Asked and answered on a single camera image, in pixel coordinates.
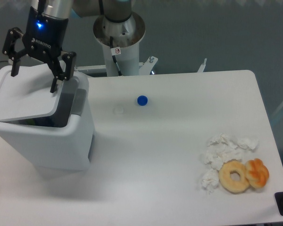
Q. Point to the plain ring donut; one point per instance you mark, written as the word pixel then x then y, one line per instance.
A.
pixel 232 177

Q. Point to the blue bottle cap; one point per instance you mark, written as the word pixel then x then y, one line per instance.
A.
pixel 142 100

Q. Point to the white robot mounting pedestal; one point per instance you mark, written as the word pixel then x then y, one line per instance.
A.
pixel 120 44

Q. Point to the orange glazed twisted donut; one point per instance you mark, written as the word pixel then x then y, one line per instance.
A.
pixel 256 173

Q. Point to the blue plastic bottle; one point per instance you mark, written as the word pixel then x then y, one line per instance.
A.
pixel 43 122

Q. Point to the white bottle cap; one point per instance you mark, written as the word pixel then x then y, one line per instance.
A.
pixel 118 110

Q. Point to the white trash can lid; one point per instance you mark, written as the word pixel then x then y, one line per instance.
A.
pixel 27 95

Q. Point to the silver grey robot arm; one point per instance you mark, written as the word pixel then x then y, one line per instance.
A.
pixel 114 10

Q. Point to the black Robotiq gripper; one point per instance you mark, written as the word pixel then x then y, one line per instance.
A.
pixel 43 35

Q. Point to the large crumpled white tissue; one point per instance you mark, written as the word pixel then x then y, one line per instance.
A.
pixel 223 148

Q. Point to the white trash can body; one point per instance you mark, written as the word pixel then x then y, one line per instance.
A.
pixel 67 147

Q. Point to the small crumpled white tissue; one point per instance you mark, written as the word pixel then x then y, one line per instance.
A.
pixel 210 181

